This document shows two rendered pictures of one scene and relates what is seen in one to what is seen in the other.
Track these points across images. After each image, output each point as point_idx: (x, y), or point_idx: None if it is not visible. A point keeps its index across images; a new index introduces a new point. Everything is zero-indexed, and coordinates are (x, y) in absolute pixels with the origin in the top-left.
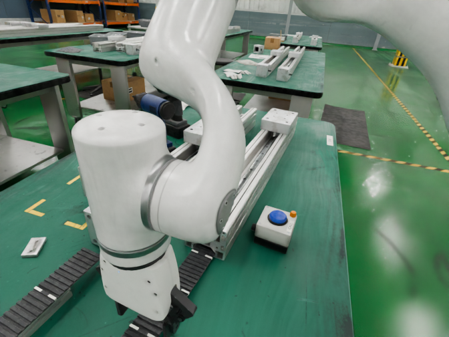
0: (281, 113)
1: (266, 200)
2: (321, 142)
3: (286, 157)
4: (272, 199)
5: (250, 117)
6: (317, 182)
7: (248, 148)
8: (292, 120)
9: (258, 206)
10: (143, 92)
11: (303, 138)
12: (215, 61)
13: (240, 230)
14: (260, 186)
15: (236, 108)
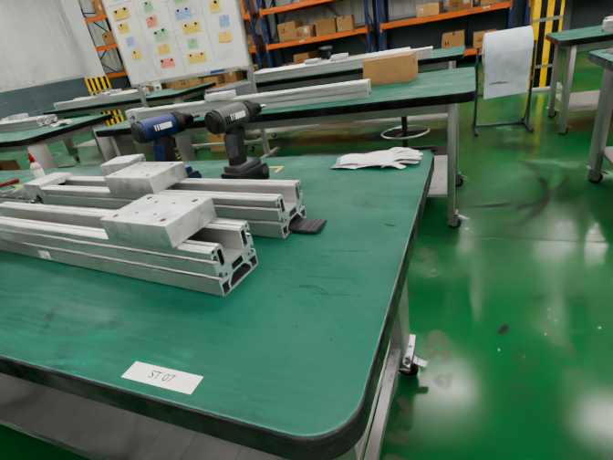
0: (170, 207)
1: (27, 264)
2: (154, 349)
3: (117, 281)
4: (23, 268)
5: (236, 203)
6: (10, 314)
7: (92, 211)
8: (122, 221)
9: (23, 259)
10: (175, 111)
11: (197, 312)
12: None
13: (5, 251)
14: (29, 243)
15: None
